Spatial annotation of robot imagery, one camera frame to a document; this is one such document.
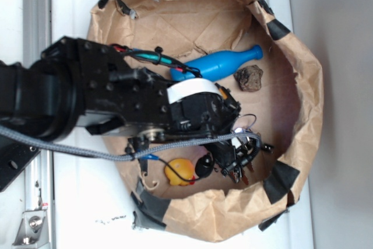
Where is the aluminium rail frame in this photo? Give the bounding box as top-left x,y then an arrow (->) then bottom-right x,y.
13,0 -> 56,249

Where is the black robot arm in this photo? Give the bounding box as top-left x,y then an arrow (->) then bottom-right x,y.
1,37 -> 265,190

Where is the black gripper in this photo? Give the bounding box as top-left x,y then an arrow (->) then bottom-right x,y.
167,78 -> 255,179

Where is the brown rock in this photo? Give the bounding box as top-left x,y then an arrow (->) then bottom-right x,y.
234,65 -> 263,92

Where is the blue plastic bottle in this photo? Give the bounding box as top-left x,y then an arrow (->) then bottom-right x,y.
185,45 -> 263,82

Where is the yellow rubber duck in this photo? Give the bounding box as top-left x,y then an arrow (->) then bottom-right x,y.
164,158 -> 195,186

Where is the brown paper bag tray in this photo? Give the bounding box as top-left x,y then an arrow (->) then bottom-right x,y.
87,0 -> 325,243

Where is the grey braided cable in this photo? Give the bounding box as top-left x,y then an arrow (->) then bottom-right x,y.
0,125 -> 260,162

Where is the silver corner bracket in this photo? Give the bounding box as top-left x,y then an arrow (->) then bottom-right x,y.
12,210 -> 49,248

